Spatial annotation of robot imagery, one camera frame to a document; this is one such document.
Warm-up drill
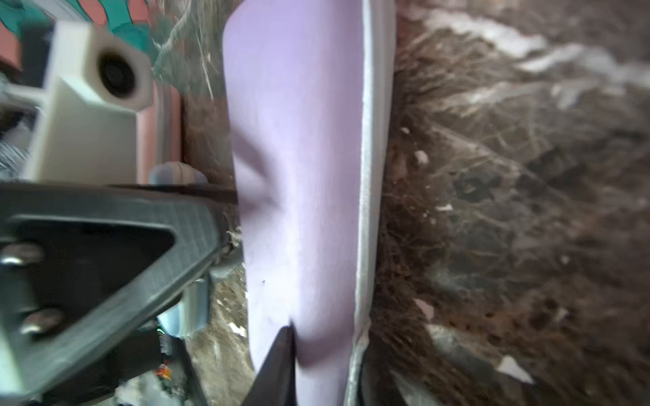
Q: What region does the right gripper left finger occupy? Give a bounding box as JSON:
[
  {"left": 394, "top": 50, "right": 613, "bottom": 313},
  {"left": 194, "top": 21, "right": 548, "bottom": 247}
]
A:
[{"left": 241, "top": 326, "right": 297, "bottom": 406}]

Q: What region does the purple zippered umbrella case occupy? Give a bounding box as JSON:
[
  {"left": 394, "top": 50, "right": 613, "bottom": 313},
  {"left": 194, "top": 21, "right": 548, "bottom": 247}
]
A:
[{"left": 223, "top": 1, "right": 396, "bottom": 405}]

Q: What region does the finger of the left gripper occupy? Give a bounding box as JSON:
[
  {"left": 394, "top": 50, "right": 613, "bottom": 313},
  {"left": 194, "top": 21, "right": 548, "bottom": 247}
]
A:
[{"left": 1, "top": 183, "right": 237, "bottom": 400}]

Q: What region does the blue zippered umbrella case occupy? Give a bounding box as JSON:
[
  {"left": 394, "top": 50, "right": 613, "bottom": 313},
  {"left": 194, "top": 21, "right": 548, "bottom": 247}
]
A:
[{"left": 149, "top": 162, "right": 209, "bottom": 339}]

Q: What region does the pink zippered umbrella case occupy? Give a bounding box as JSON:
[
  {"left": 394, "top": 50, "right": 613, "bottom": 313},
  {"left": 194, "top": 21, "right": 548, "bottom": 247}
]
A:
[{"left": 136, "top": 81, "right": 183, "bottom": 184}]

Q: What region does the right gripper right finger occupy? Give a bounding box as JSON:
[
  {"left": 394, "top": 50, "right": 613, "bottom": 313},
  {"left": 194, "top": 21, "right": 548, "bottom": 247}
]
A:
[{"left": 359, "top": 344, "right": 406, "bottom": 406}]

